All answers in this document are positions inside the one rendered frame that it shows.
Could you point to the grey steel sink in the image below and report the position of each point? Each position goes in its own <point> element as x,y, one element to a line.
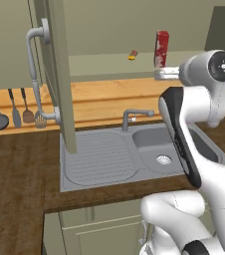
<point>101,159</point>

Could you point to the olive open cabinet door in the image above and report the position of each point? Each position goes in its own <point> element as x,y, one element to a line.
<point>63,76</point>

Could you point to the grey hanging spatula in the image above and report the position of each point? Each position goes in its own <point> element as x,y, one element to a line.
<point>16,117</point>

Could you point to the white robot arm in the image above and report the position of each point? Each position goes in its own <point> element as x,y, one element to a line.
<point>217,186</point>

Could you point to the olive closed wall cabinet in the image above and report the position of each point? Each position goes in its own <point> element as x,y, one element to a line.
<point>6,43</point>

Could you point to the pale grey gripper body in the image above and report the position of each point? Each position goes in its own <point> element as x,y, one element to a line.
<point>167,73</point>

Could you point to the small yellow red packet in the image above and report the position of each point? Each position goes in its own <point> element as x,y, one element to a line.
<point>133,55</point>

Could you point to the grey sink tap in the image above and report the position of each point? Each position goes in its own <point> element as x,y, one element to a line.
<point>131,114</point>

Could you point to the red cereal box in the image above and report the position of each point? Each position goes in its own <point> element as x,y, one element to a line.
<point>162,46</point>

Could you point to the olive base cabinet door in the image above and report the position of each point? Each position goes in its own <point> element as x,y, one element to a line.
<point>104,237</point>

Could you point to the brown hanging spatula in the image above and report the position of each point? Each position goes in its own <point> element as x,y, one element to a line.
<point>28,115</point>

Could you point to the dark olive cabinet door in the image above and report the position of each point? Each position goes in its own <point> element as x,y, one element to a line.
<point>222,30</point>

